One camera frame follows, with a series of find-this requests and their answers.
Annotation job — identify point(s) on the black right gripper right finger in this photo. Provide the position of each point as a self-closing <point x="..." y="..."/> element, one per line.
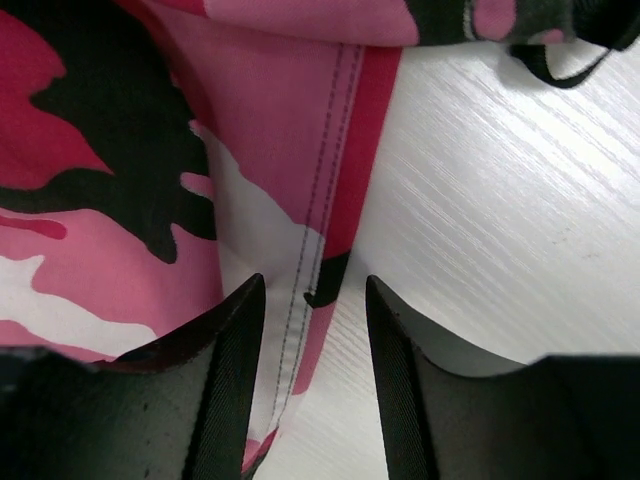
<point x="452" y="410"/>

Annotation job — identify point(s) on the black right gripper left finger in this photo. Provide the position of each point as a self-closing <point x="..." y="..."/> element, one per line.
<point x="175" y="408"/>

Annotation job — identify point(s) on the pink camouflage trousers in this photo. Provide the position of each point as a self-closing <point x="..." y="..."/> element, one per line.
<point x="157" y="154"/>

